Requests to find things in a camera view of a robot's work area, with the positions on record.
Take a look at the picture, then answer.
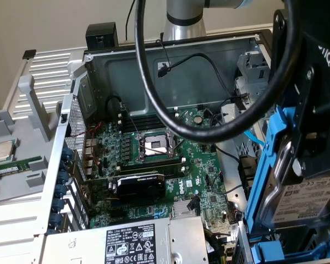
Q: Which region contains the grey parts rack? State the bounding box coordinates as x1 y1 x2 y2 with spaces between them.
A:
0 75 62 206

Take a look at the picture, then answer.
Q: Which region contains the thin black wire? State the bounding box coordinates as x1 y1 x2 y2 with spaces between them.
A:
210 137 241 163

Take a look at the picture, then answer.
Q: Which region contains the silver chipset heatsink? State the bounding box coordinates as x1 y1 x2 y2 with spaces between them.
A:
172 200 195 218

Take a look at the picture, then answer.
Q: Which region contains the power supply wire bundle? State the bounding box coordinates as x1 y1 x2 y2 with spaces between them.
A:
205 229 233 264

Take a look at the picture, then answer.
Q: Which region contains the metal socket cover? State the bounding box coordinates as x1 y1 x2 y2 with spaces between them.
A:
167 109 194 155

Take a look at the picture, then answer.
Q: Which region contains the silver power supply unit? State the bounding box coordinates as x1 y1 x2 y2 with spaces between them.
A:
43 215 210 264

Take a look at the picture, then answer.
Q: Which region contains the green RAM stick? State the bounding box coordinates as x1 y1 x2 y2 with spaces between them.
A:
0 156 42 177

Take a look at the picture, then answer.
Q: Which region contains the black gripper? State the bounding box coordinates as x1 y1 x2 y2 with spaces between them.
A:
273 9 330 185

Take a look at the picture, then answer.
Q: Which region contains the short black loop wire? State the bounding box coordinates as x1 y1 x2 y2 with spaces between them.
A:
106 95 127 113

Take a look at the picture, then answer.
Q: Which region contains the silver drive cage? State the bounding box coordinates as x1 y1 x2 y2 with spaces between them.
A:
232 45 273 116

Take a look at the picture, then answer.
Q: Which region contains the blue disk carrier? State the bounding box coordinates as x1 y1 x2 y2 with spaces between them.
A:
250 233 330 262

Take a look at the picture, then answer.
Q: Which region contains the open PC case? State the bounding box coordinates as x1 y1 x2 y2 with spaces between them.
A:
34 29 330 264

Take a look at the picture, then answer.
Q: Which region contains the CPU socket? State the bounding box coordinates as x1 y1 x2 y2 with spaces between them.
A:
134 128 182 163

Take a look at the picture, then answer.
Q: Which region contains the green motherboard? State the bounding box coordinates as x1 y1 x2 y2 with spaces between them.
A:
82 106 239 243

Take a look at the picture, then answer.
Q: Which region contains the hard disk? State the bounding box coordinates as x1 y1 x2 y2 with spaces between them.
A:
244 105 330 240

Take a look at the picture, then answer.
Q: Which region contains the metal locking lever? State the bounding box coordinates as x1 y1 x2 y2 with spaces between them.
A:
119 101 140 138
139 137 186 155

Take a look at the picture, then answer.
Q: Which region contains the black wire with plug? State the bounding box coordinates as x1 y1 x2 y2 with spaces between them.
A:
187 195 202 217

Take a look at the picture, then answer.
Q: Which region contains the thin black hanging cable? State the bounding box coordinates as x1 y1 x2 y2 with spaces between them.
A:
125 0 137 41

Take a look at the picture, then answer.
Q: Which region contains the thick black camera cable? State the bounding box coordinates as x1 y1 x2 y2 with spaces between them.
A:
134 0 302 144

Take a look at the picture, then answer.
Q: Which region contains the blue SATA wire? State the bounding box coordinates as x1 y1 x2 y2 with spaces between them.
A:
244 129 265 146

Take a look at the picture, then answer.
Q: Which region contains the black wire with connector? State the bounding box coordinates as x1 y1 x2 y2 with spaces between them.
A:
156 53 248 111

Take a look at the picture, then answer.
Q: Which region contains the black graphics card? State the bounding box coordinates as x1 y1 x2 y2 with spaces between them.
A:
79 170 166 205

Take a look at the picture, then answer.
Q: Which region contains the silver CPU chip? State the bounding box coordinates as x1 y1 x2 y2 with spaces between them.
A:
0 140 17 163

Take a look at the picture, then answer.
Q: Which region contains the black RAM slot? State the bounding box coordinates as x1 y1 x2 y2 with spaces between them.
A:
115 157 186 173
118 164 186 179
117 113 180 130
117 106 180 122

